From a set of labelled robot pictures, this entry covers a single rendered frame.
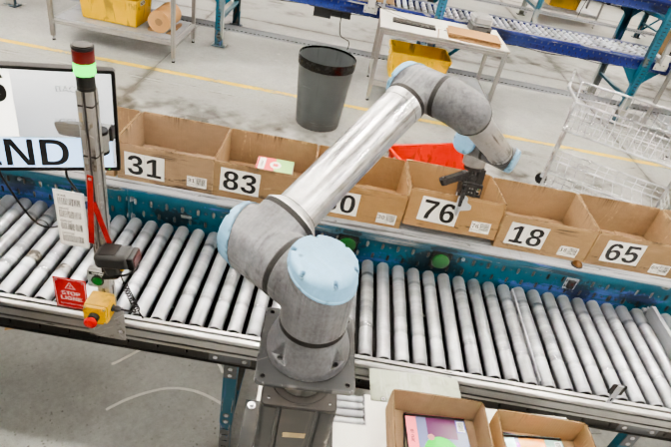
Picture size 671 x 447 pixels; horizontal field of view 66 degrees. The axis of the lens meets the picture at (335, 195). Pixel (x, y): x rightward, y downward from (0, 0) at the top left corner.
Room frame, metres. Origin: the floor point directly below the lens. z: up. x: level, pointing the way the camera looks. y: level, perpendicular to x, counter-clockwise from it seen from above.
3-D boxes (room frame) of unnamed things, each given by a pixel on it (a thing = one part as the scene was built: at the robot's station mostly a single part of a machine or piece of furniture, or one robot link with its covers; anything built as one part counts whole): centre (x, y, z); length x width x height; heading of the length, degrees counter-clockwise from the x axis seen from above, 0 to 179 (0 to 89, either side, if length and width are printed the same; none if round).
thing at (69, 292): (1.09, 0.72, 0.85); 0.16 x 0.01 x 0.13; 92
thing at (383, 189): (1.88, -0.09, 0.96); 0.39 x 0.29 x 0.17; 92
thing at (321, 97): (4.38, 0.31, 0.32); 0.50 x 0.50 x 0.64
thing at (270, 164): (1.92, 0.29, 0.92); 0.16 x 0.11 x 0.07; 94
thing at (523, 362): (1.46, -0.79, 0.72); 0.52 x 0.05 x 0.05; 2
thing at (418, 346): (1.44, -0.40, 0.72); 0.52 x 0.05 x 0.05; 2
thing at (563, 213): (1.92, -0.87, 0.96); 0.39 x 0.29 x 0.17; 92
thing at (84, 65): (1.13, 0.65, 1.62); 0.05 x 0.05 x 0.06
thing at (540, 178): (3.72, -2.04, 0.52); 1.07 x 0.56 x 1.03; 69
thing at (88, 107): (1.12, 0.65, 1.11); 0.12 x 0.05 x 0.88; 92
